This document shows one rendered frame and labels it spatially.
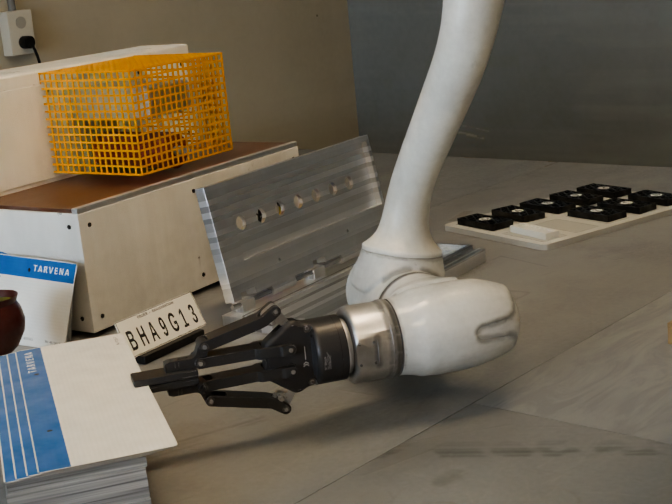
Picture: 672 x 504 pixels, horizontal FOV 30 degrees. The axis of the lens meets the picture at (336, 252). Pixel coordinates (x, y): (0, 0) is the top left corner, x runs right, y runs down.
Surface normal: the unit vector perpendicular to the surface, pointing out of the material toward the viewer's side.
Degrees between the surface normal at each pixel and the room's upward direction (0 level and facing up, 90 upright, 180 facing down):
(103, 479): 90
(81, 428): 0
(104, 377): 0
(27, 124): 90
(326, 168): 79
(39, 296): 69
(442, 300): 39
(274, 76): 90
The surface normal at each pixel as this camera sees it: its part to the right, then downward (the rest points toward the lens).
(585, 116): -0.65, 0.24
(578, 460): -0.09, -0.97
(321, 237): 0.79, -0.12
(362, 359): 0.29, 0.20
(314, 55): 0.75, 0.09
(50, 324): -0.61, -0.12
